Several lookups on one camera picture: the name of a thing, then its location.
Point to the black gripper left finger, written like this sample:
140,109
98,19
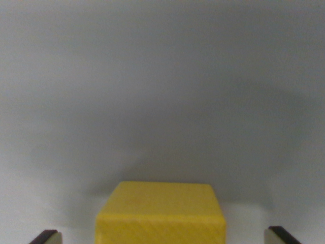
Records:
49,238

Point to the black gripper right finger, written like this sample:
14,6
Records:
275,237

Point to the yellow wooden cube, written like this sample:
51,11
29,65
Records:
160,216

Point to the grey plastic bin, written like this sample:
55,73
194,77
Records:
162,89

